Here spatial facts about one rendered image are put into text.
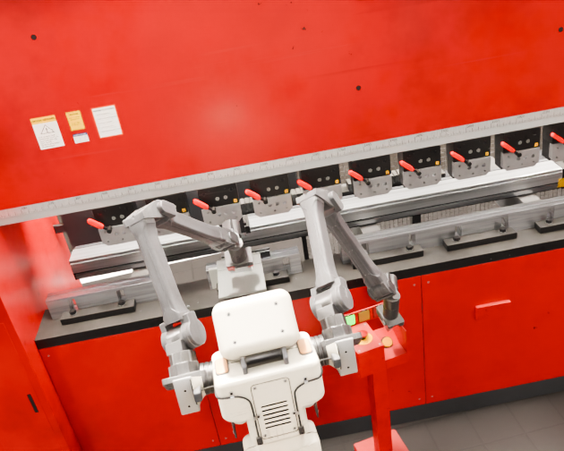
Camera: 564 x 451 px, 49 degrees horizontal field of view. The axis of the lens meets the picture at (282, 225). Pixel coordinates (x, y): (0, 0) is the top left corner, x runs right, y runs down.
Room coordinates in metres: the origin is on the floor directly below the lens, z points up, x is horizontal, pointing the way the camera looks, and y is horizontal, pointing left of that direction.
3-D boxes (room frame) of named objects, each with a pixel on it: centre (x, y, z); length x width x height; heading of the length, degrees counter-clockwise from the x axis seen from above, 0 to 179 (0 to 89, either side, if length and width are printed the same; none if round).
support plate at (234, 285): (2.02, 0.19, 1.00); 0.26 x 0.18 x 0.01; 3
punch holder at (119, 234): (2.15, 0.62, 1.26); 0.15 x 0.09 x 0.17; 93
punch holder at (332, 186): (2.18, -0.18, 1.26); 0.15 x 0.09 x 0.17; 93
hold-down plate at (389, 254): (2.14, -0.41, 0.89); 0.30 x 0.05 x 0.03; 93
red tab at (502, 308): (2.06, -0.83, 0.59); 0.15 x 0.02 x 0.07; 93
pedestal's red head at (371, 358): (1.81, -0.27, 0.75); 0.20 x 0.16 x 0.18; 104
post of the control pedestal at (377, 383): (1.81, -0.27, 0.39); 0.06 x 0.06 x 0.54; 14
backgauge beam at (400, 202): (2.49, -0.19, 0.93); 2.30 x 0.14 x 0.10; 93
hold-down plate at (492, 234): (2.16, -0.81, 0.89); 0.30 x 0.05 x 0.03; 93
